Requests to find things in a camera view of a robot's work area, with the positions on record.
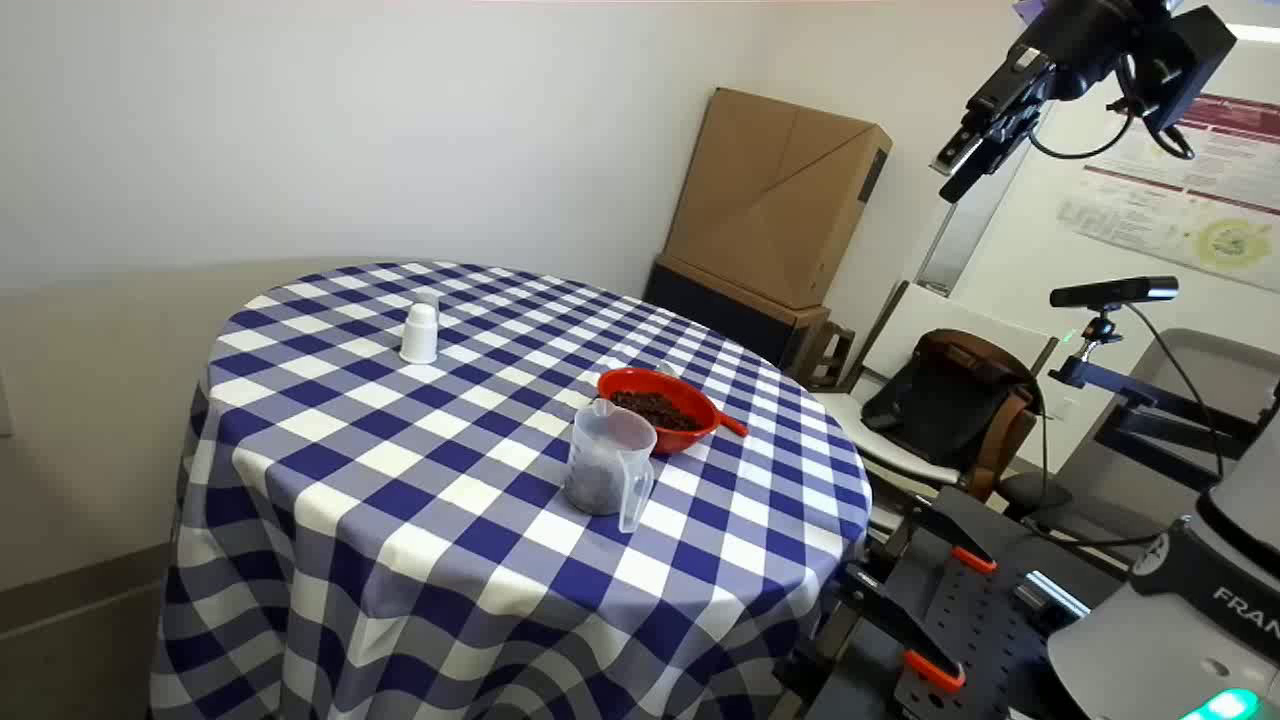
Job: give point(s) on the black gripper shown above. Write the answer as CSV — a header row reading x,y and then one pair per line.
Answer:
x,y
1027,82

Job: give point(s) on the red bowl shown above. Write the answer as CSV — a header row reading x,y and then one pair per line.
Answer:
x,y
666,435

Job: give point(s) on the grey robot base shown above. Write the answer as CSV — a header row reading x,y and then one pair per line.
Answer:
x,y
1203,600

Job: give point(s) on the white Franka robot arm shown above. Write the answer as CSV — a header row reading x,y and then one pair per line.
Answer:
x,y
1080,26

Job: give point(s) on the clear plastic measuring jug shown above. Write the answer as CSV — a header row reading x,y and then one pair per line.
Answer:
x,y
611,461

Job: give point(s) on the grey metal strip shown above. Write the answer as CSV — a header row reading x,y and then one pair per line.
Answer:
x,y
965,226

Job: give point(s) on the brown cardboard box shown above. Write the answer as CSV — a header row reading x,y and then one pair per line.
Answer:
x,y
773,201

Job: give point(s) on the black chair with bag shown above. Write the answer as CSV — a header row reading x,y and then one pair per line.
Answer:
x,y
945,387

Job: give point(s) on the blue metal bar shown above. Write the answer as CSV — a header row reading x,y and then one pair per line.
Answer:
x,y
1134,387

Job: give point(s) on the brown wooden chair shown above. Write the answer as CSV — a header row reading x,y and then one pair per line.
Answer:
x,y
1000,451

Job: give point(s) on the brown coffee beans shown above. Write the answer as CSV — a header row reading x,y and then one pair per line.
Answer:
x,y
657,406

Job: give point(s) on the black perforated mounting board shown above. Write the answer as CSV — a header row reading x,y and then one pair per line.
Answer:
x,y
987,627

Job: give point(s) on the small white plastic bottle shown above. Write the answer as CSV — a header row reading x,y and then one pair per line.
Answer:
x,y
423,332

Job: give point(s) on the blue white checkered tablecloth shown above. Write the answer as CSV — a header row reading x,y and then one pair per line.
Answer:
x,y
402,507

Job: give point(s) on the black camera on stand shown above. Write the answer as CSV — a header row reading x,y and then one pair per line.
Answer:
x,y
1112,290

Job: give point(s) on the white wall poster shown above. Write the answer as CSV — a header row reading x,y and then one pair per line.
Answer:
x,y
1184,201

